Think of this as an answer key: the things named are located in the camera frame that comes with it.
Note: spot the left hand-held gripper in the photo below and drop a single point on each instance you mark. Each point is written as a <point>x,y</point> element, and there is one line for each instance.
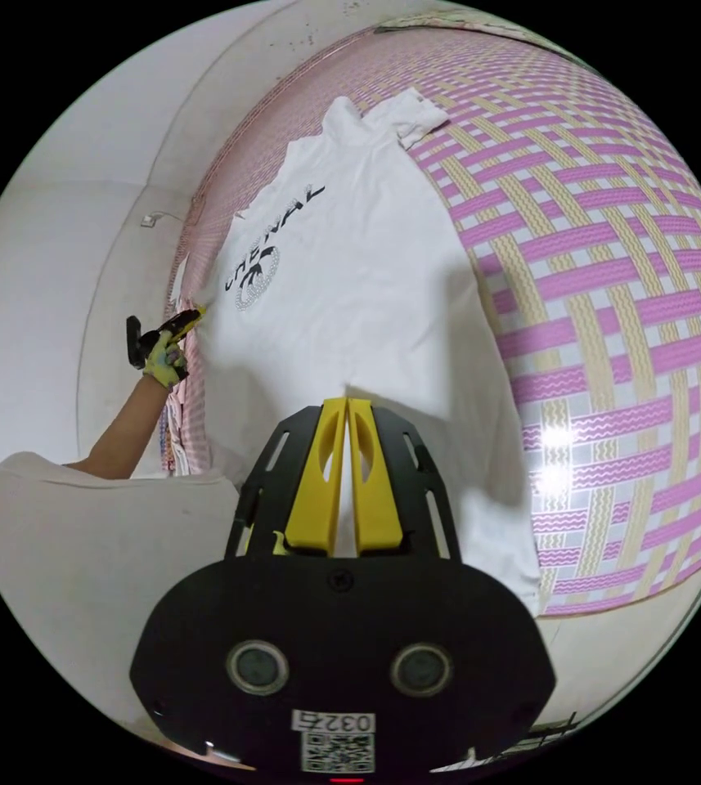
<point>163,329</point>

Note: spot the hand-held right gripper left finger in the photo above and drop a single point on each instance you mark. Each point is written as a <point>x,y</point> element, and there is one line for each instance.
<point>310,490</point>

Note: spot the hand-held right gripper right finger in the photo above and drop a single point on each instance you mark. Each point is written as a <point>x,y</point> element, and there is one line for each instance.
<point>374,490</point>

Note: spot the white short sleeve with letters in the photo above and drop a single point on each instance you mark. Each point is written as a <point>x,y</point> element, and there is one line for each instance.
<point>356,294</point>

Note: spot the person's left forearm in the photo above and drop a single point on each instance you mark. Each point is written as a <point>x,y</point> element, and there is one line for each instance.
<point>123,429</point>

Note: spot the person's left hand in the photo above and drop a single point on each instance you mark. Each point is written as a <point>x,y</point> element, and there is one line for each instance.
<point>165,362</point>

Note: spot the person's body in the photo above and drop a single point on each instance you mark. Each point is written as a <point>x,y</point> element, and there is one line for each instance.
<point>80,582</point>

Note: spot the bed with pink woven mat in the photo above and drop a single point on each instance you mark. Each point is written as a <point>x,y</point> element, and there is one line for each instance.
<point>601,276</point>

